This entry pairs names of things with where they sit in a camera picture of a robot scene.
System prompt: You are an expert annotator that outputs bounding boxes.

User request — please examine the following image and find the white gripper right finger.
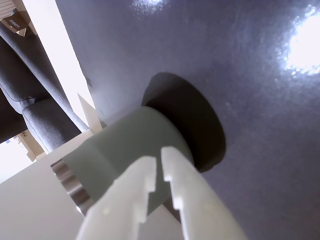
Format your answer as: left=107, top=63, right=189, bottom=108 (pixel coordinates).
left=160, top=146, right=250, bottom=240

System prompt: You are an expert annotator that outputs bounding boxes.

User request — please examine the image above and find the grey fabric sofa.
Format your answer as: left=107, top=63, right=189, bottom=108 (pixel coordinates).
left=0, top=23, right=90, bottom=155

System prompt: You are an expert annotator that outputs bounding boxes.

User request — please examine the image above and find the brown cardboard box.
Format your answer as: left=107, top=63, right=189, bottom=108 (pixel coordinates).
left=0, top=8, right=35, bottom=38

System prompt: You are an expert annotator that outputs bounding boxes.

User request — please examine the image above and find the black table mat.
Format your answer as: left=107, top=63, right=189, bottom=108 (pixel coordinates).
left=54, top=0, right=320, bottom=240

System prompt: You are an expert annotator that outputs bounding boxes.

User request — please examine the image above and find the grey metal cup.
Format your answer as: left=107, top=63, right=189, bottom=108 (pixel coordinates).
left=50, top=106, right=195, bottom=218

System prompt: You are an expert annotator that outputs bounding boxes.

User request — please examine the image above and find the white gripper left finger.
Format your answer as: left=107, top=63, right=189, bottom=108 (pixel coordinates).
left=74, top=156, right=158, bottom=240

